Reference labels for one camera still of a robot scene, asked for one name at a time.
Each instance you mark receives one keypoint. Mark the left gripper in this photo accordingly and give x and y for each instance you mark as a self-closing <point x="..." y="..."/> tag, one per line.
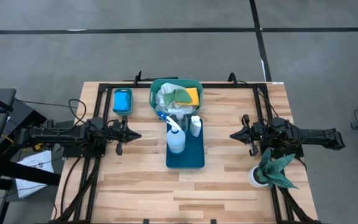
<point x="116" y="129"/>

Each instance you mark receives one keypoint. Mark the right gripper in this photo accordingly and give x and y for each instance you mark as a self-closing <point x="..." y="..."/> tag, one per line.
<point x="255" y="130"/>

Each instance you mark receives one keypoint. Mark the blue sponge with wavy edge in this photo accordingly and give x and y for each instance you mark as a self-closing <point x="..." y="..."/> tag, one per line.
<point x="121" y="101"/>

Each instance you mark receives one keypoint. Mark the white cloth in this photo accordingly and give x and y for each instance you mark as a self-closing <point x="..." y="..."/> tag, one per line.
<point x="163" y="105"/>

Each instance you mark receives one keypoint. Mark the spray bottle with blue liquid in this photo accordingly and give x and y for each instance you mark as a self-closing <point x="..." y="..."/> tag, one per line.
<point x="176" y="141"/>

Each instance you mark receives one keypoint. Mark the small white labelled bottle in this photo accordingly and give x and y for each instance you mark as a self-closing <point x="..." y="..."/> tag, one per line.
<point x="195" y="127"/>

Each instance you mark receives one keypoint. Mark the clear spray bottle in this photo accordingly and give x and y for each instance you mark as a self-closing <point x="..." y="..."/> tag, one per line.
<point x="183" y="121"/>

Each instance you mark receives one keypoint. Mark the green microfibre cloth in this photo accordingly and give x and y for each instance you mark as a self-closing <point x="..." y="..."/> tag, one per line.
<point x="174" y="96"/>

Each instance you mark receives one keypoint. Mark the yellow cloth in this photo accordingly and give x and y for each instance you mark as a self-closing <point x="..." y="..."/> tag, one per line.
<point x="194" y="96"/>

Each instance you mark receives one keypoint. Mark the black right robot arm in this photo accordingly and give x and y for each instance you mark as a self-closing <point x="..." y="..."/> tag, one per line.
<point x="309" y="137"/>

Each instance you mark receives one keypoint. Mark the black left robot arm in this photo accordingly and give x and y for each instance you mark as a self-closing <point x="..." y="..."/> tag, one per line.
<point x="67" y="135"/>

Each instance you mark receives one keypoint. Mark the small teal plastic basket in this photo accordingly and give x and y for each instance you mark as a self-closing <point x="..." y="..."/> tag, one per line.
<point x="123" y="114"/>

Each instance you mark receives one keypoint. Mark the large teal plastic basin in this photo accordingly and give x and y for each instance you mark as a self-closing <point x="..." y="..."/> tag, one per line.
<point x="152" y="96"/>

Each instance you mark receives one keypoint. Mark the artificial plant in white pot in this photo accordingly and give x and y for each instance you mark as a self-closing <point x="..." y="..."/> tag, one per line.
<point x="272" y="171"/>

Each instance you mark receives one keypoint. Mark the dark blue plastic bin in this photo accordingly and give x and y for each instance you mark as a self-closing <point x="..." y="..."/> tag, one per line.
<point x="194" y="152"/>

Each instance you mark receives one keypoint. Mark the yellow and black tool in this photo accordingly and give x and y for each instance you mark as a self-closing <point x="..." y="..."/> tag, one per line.
<point x="37" y="147"/>

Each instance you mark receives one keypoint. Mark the white paper sheet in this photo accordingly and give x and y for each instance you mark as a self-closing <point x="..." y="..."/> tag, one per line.
<point x="33" y="186"/>

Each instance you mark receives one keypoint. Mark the black aluminium table frame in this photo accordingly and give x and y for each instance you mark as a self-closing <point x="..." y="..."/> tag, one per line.
<point x="222" y="85"/>

